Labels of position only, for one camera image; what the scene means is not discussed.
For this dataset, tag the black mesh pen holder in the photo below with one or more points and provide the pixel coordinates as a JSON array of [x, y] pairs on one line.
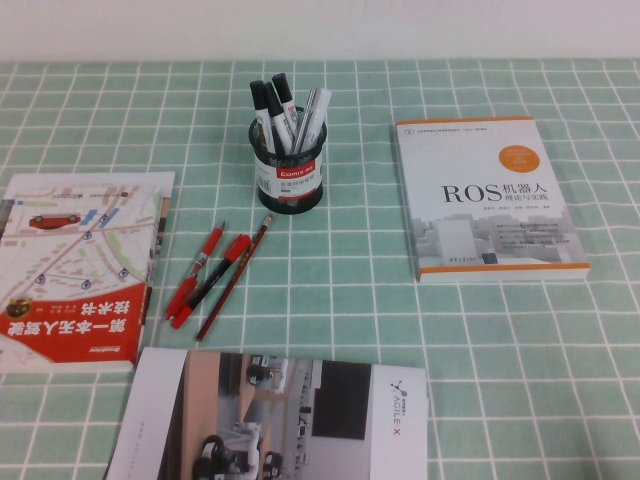
[[270, 205]]

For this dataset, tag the red gel pen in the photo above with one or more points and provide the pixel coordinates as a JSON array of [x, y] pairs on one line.
[[212, 243]]

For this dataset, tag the green checkered tablecloth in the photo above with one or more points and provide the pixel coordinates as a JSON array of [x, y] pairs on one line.
[[350, 300]]

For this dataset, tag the black marker with red cap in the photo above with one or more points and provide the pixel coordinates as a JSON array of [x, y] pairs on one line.
[[237, 246]]

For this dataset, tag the red black striped pencil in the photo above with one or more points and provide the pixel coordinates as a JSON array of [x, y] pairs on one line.
[[234, 280]]

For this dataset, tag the white-capped white marker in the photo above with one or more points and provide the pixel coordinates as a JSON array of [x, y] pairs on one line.
[[320, 107]]

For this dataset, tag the black-capped white marker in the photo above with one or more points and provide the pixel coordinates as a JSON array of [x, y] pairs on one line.
[[282, 87], [258, 97], [274, 102]]

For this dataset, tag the white ROS book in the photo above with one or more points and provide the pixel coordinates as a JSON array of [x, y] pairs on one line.
[[475, 225]]

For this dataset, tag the white AgileX brochure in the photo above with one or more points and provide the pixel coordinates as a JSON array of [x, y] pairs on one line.
[[250, 425]]

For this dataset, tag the red map-cover book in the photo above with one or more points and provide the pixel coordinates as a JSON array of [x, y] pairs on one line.
[[75, 250]]

